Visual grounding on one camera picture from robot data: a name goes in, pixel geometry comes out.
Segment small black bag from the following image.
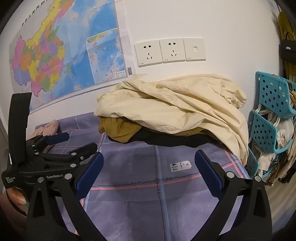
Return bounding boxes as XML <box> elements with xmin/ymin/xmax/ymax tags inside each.
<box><xmin>279</xmin><ymin>39</ymin><xmax>296</xmax><ymax>63</ymax></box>

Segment blue plastic basket rack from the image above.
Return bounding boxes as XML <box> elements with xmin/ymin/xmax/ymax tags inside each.
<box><xmin>245</xmin><ymin>71</ymin><xmax>296</xmax><ymax>179</ymax></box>

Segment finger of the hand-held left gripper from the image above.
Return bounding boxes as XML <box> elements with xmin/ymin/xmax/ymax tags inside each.
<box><xmin>26</xmin><ymin>133</ymin><xmax>70</xmax><ymax>154</ymax></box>
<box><xmin>37</xmin><ymin>142</ymin><xmax>98</xmax><ymax>166</ymax></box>

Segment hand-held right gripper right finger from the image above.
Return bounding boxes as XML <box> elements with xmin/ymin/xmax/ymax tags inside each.
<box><xmin>194</xmin><ymin>149</ymin><xmax>272</xmax><ymax>241</ymax></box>

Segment olive hanging straps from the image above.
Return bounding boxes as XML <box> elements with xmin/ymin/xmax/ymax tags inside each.
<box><xmin>277</xmin><ymin>11</ymin><xmax>296</xmax><ymax>81</ymax></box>

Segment beige tote bags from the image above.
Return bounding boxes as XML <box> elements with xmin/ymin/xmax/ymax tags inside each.
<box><xmin>257</xmin><ymin>139</ymin><xmax>296</xmax><ymax>186</ymax></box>

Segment cream garment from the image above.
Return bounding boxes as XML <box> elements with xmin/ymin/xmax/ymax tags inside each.
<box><xmin>94</xmin><ymin>74</ymin><xmax>249</xmax><ymax>166</ymax></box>

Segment mustard garment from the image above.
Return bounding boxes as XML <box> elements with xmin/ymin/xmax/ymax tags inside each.
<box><xmin>98</xmin><ymin>117</ymin><xmax>208</xmax><ymax>143</ymax></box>

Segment black garment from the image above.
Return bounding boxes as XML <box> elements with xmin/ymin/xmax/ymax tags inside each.
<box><xmin>109</xmin><ymin>128</ymin><xmax>222</xmax><ymax>149</ymax></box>

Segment white wall socket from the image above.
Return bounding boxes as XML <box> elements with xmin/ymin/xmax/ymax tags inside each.
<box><xmin>159</xmin><ymin>38</ymin><xmax>186</xmax><ymax>63</ymax></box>
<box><xmin>134</xmin><ymin>40</ymin><xmax>162</xmax><ymax>67</ymax></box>

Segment white plastic bag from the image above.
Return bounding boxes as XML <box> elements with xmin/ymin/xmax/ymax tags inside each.
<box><xmin>276</xmin><ymin>118</ymin><xmax>295</xmax><ymax>149</ymax></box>

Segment purple plaid blanket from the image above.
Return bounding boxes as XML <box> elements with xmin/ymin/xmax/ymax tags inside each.
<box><xmin>35</xmin><ymin>111</ymin><xmax>252</xmax><ymax>241</ymax></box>

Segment white blanket label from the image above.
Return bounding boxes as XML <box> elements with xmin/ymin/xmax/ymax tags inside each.
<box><xmin>170</xmin><ymin>160</ymin><xmax>192</xmax><ymax>173</ymax></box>

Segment person's left hand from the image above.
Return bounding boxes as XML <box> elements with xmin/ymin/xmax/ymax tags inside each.
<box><xmin>6</xmin><ymin>188</ymin><xmax>30</xmax><ymax>216</ymax></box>

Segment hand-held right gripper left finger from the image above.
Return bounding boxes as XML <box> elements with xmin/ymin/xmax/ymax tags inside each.
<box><xmin>26</xmin><ymin>152</ymin><xmax>104</xmax><ymax>241</ymax></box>

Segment colourful wall map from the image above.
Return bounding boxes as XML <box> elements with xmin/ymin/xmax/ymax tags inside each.
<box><xmin>9</xmin><ymin>0</ymin><xmax>135</xmax><ymax>114</ymax></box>

